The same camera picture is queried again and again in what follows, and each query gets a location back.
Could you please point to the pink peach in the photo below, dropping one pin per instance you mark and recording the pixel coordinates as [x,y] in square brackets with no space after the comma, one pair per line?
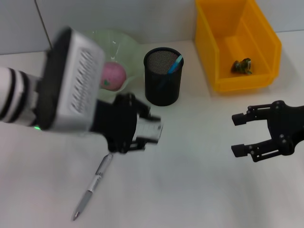
[114,74]

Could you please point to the green glass fruit plate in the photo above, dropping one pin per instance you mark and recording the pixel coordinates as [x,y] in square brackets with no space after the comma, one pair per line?
[123,52]

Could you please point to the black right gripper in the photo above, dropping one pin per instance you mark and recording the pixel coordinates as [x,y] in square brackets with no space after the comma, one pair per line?
[287,126]

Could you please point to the blue pen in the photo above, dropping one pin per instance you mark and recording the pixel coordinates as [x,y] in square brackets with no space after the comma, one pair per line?
[175,64]

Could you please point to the yellow plastic bin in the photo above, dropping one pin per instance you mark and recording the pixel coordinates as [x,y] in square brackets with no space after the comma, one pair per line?
[221,35]

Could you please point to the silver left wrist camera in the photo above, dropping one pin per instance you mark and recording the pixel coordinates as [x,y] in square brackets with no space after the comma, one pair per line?
[76,83]

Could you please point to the clear plastic ruler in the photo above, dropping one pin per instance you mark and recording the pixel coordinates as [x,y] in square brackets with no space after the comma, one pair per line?
[149,129]

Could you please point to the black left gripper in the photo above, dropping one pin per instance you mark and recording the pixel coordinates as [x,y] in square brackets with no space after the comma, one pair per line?
[118,123]

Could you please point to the grey ballpoint pen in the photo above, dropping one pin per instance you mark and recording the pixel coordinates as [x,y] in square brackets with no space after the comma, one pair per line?
[95,181]

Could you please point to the black mesh pen cup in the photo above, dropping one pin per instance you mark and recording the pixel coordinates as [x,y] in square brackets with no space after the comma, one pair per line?
[162,92]

